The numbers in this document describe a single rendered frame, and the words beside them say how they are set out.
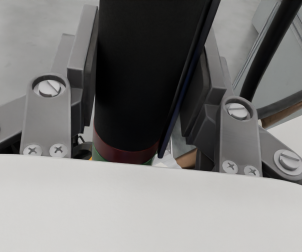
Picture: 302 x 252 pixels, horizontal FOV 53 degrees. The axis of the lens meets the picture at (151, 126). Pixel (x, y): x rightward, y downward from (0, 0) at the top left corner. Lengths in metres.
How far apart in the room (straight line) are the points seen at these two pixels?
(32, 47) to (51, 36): 0.21
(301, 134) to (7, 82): 2.04
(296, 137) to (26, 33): 2.45
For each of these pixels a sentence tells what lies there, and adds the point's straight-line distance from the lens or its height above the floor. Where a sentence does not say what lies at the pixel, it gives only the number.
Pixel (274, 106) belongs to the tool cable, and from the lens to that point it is 0.29.
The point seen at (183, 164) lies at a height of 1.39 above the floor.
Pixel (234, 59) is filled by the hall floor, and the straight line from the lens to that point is 2.92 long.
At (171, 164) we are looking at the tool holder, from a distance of 0.23.
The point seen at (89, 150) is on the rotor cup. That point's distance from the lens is 0.40.
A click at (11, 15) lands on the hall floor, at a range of 3.01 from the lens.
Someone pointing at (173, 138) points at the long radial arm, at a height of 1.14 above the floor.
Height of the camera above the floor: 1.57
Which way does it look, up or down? 49 degrees down
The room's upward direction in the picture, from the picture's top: 15 degrees clockwise
